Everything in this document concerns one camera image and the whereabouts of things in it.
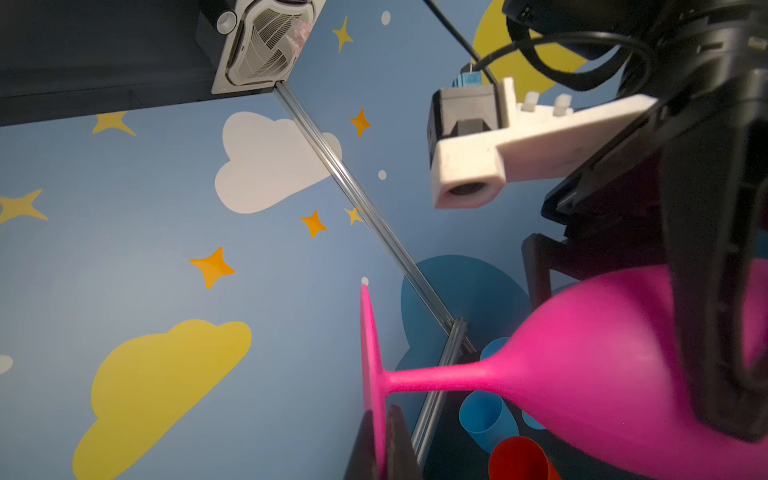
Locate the ceiling air vent unit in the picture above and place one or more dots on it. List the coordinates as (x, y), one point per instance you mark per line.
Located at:
(253, 45)

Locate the red wine glass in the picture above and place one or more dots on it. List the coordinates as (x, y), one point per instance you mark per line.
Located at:
(520, 458)

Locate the aluminium frame rails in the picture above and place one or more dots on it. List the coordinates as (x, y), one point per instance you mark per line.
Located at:
(456, 329)

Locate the pink wine glass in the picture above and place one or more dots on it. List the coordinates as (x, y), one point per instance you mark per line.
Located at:
(598, 366)

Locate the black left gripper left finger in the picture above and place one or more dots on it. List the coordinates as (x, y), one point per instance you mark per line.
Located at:
(362, 462)

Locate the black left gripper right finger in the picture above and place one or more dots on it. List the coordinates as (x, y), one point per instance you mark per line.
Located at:
(400, 460)

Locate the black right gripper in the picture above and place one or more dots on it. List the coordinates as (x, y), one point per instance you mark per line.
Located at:
(698, 159)

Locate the blue wine glass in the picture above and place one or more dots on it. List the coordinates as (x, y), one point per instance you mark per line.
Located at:
(491, 349)
(487, 419)

